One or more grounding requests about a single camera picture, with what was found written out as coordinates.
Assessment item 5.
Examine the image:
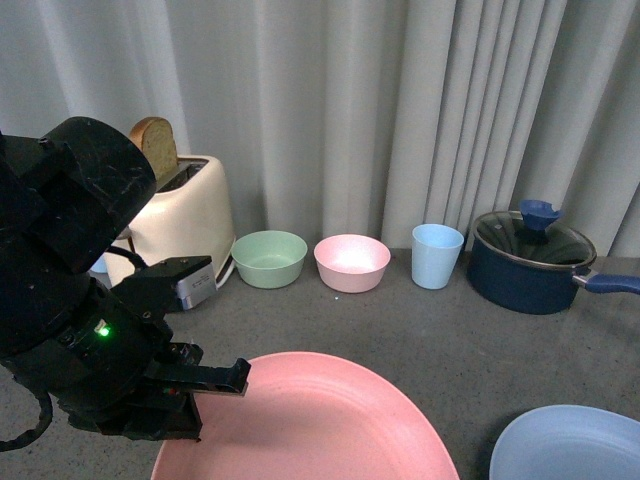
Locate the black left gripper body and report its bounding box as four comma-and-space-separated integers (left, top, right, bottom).
9, 256, 211, 443

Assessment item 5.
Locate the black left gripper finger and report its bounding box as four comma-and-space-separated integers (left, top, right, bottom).
143, 358, 251, 396

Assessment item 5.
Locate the pink plate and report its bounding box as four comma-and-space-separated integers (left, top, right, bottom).
152, 352, 458, 479

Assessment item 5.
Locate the blue plate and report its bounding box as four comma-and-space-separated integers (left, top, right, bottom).
489, 405, 639, 479

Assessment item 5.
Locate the light blue cup left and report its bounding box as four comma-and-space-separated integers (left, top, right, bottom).
90, 255, 108, 274

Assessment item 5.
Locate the light blue cup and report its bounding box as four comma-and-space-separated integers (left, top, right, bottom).
411, 224, 464, 290
90, 255, 108, 274

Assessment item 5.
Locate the green bowl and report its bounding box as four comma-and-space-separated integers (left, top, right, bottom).
231, 230, 308, 289

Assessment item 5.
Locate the pink bowl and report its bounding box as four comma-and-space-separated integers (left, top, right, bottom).
314, 234, 391, 293

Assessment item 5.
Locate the cream two-slot toaster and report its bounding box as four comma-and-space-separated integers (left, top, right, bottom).
113, 155, 236, 286

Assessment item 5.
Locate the light blue cup right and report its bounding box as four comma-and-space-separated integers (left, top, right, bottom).
411, 224, 464, 290

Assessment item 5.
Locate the brown bread slice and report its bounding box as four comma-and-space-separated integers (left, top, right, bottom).
129, 117, 178, 185

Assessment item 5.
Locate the grey pleated curtain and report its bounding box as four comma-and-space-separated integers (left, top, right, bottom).
1, 1, 639, 257

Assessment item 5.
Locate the dark blue pot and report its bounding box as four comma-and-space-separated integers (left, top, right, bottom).
467, 232, 639, 315

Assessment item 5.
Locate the glass pot lid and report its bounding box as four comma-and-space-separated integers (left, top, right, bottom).
472, 199, 597, 270

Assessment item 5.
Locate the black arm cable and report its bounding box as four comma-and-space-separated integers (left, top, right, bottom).
0, 384, 55, 451

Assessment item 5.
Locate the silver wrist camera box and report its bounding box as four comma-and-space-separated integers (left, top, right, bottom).
175, 264, 217, 311

